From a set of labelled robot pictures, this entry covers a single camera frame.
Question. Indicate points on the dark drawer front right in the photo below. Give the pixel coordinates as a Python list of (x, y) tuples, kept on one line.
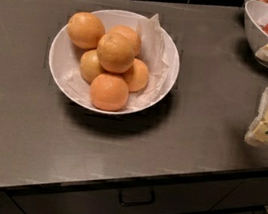
[(251, 192)]

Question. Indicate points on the orange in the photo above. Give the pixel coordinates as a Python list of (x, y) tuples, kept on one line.
[(137, 76), (129, 33), (115, 53), (85, 30), (109, 92), (90, 66)]

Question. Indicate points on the dark drawer front left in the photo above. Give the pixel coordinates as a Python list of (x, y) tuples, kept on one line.
[(169, 199)]

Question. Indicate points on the white ceramic bowl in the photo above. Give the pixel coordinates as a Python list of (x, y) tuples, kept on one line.
[(64, 59)]

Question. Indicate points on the black drawer handle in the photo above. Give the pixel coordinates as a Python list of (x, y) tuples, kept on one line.
[(136, 196)]

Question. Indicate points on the orange front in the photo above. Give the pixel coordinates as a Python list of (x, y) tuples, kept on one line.
[(109, 92)]

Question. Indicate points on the dark drawer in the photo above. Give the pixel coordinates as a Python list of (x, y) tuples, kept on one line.
[(169, 199), (251, 192)]

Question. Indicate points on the white paper liner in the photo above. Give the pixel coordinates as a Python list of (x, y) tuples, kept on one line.
[(157, 50)]

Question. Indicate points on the white bowl with strawberries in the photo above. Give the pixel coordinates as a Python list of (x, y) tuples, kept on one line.
[(256, 16)]

